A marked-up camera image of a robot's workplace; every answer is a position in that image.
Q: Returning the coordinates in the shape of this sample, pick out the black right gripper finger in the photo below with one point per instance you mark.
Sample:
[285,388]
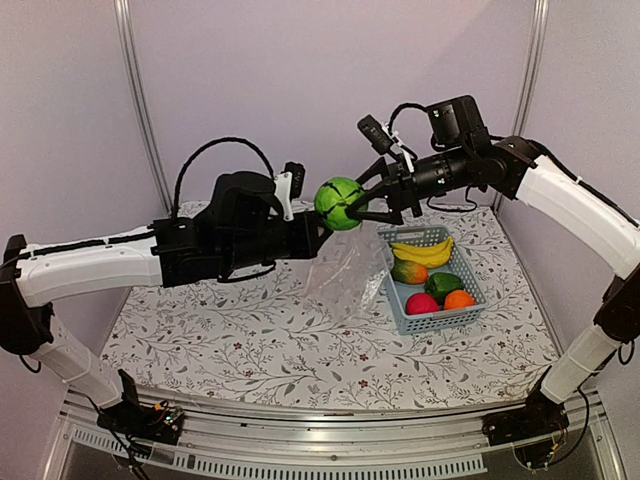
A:
[393,215]
[379,169]

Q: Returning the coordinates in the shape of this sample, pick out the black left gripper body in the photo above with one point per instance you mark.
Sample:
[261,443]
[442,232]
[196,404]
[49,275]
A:
[256,249]

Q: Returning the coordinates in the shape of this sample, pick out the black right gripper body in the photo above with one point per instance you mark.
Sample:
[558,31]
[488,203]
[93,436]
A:
[458,176]

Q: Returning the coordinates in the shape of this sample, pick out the orange green toy mango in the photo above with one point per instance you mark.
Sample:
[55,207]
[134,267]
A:
[409,272]

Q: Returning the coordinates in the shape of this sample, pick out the green toy cabbage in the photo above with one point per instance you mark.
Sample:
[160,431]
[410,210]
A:
[333,198]

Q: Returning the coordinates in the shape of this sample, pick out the clear zip top bag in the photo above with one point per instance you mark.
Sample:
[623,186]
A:
[348,272]

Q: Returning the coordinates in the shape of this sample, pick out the red toy apple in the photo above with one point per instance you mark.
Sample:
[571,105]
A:
[420,304]

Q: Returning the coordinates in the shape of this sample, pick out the blue perforated plastic basket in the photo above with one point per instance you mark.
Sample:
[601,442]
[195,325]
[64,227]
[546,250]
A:
[398,293]

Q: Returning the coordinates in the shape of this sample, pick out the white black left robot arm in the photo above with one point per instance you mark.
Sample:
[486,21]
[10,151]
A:
[165,253]

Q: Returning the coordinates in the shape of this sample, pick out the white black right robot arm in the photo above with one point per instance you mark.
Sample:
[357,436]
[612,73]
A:
[525,170]

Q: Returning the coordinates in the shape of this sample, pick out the yellow toy banana bunch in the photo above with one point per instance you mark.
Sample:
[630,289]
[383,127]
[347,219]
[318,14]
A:
[430,257]

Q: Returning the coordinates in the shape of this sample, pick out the green toy bell pepper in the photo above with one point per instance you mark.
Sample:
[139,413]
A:
[440,284]

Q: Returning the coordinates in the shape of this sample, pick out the orange toy orange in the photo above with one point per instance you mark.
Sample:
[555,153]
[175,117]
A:
[458,299]

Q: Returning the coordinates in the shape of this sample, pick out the floral patterned table mat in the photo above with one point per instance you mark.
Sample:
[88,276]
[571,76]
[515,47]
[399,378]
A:
[263,342]

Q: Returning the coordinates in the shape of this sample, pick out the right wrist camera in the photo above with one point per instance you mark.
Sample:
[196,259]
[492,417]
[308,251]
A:
[386,141]

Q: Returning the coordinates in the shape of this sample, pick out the right aluminium corner post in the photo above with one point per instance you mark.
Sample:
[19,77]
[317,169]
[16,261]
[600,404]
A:
[532,65]

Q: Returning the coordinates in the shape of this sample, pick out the aluminium corner post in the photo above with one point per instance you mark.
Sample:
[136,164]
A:
[532,65]
[133,72]

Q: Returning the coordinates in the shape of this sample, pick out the aluminium front rail frame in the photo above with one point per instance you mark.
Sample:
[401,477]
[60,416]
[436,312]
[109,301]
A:
[223,439]

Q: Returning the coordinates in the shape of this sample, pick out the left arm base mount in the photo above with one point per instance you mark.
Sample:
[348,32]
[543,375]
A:
[161,423]

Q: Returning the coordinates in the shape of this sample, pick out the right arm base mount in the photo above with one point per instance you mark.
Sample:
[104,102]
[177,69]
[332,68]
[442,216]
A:
[525,422]

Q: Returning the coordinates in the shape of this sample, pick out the left aluminium corner post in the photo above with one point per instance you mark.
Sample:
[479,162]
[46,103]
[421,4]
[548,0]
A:
[133,72]

